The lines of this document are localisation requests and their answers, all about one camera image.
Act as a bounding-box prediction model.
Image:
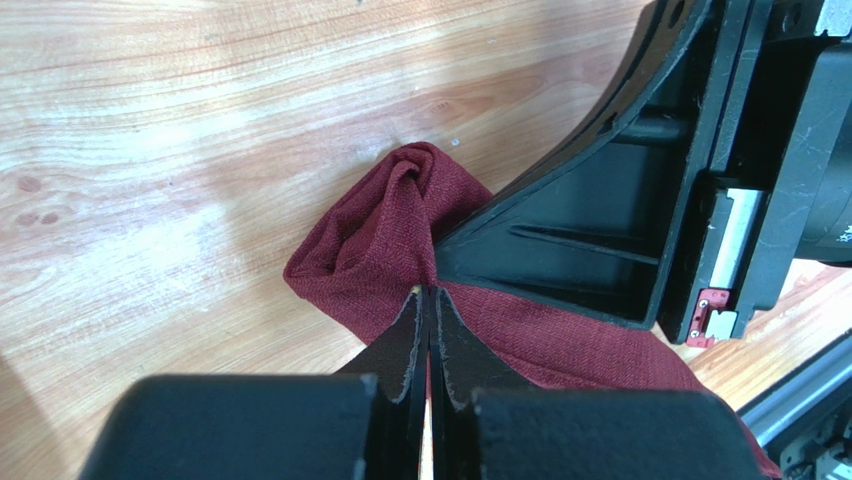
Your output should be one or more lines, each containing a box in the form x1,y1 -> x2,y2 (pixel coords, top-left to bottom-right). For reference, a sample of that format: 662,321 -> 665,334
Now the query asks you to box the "aluminium frame rail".
738,331 -> 851,479

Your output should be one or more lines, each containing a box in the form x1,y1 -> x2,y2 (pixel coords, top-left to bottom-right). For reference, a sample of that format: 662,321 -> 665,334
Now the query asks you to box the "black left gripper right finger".
431,288 -> 762,479

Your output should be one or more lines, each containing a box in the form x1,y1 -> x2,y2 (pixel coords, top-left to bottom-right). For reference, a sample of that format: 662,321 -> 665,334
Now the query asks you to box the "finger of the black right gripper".
435,1 -> 714,330

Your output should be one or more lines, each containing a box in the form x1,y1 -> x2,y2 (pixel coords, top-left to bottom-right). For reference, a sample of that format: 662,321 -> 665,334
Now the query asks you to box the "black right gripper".
658,1 -> 851,348

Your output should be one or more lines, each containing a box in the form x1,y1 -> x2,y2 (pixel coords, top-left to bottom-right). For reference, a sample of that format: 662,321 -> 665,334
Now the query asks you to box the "dark red cloth napkin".
282,140 -> 783,480

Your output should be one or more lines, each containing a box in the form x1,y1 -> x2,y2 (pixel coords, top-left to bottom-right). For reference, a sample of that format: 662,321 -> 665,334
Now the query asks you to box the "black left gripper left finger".
81,288 -> 426,479

